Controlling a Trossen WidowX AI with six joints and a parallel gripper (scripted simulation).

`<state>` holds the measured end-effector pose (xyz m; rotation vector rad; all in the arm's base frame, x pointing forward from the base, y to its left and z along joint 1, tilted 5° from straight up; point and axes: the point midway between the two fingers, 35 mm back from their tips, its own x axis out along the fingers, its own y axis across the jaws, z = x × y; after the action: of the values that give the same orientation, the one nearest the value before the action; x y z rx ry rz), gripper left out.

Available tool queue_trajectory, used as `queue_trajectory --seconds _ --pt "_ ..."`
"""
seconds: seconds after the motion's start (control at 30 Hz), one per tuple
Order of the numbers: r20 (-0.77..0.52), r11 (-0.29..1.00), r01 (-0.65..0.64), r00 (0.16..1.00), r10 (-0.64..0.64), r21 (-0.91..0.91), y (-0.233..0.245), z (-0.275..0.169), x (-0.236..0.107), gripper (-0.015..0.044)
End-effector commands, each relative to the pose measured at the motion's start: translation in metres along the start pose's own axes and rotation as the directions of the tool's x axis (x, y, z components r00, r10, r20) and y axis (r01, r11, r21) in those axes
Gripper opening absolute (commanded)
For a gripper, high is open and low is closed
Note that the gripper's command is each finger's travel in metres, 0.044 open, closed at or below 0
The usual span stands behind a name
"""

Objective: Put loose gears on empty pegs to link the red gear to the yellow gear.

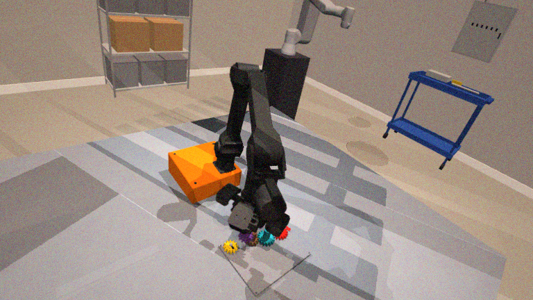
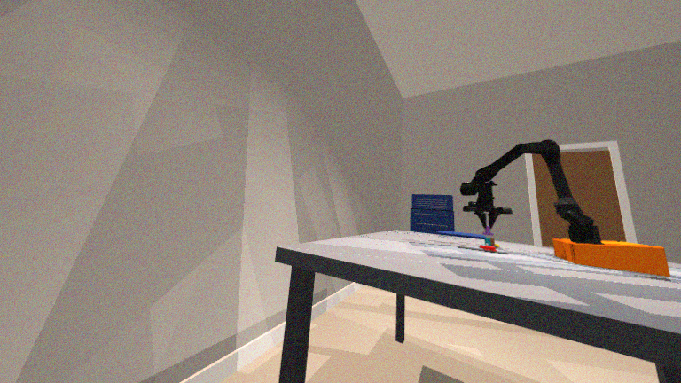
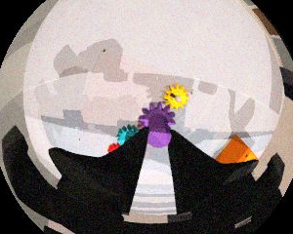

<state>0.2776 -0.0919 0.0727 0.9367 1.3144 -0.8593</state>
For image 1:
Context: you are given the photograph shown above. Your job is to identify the purple gear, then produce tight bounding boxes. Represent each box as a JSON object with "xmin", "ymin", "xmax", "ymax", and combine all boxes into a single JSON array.
[{"xmin": 238, "ymin": 233, "xmax": 253, "ymax": 244}]

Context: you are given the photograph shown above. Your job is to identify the cyan gear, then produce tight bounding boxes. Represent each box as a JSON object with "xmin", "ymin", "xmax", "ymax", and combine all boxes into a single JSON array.
[{"xmin": 257, "ymin": 229, "xmax": 275, "ymax": 246}]

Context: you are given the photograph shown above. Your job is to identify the red gear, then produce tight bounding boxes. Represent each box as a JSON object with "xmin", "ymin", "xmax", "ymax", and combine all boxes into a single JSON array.
[{"xmin": 275, "ymin": 228, "xmax": 288, "ymax": 240}]

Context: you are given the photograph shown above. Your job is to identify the brown gear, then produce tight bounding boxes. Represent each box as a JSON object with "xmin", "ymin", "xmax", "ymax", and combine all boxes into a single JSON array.
[{"xmin": 246, "ymin": 232, "xmax": 259, "ymax": 246}]

